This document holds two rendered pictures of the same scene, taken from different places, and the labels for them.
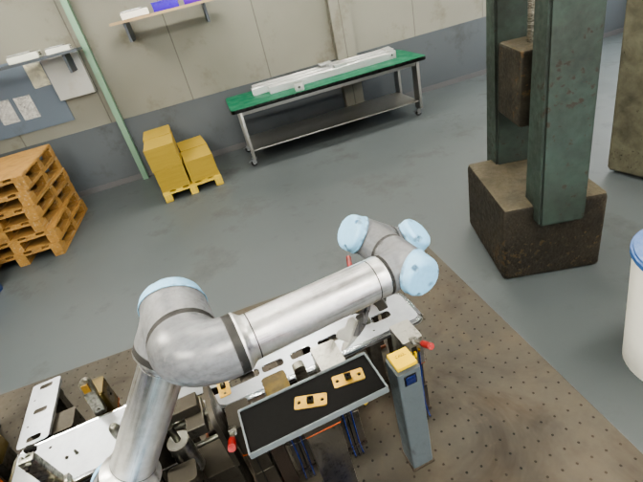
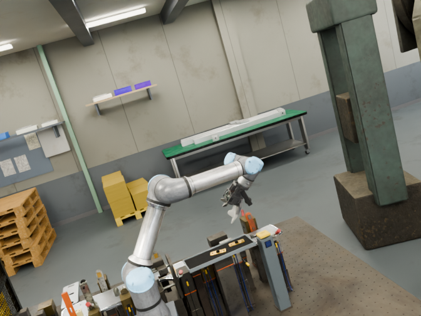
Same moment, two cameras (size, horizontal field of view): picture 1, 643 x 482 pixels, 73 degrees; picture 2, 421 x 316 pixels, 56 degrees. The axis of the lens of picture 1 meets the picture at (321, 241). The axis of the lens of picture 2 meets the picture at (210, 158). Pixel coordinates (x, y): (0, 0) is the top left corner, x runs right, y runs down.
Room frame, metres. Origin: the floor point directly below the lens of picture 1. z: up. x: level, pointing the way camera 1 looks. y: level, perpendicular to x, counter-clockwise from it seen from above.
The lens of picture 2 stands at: (-1.19, 0.04, 2.06)
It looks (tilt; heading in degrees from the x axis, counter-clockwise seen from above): 12 degrees down; 359
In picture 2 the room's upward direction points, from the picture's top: 17 degrees counter-clockwise
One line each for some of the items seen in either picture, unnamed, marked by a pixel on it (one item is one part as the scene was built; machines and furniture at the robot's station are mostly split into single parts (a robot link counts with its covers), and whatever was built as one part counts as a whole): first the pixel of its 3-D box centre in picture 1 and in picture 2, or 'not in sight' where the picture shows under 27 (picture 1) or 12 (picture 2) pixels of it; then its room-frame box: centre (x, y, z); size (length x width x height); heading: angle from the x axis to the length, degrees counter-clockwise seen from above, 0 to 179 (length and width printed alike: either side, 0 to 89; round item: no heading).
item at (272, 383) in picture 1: (293, 427); (212, 289); (0.87, 0.23, 0.89); 0.12 x 0.08 x 0.38; 14
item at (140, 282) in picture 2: not in sight; (142, 286); (0.40, 0.47, 1.27); 0.13 x 0.12 x 0.14; 20
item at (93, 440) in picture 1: (229, 383); (176, 269); (1.02, 0.41, 1.00); 1.38 x 0.22 x 0.02; 104
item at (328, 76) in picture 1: (326, 101); (237, 148); (6.35, -0.58, 0.48); 2.76 x 0.99 x 0.96; 99
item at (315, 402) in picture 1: (310, 400); (217, 251); (0.73, 0.13, 1.17); 0.08 x 0.04 x 0.01; 83
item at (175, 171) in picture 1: (182, 156); (129, 192); (5.91, 1.58, 0.35); 1.20 x 0.87 x 0.71; 9
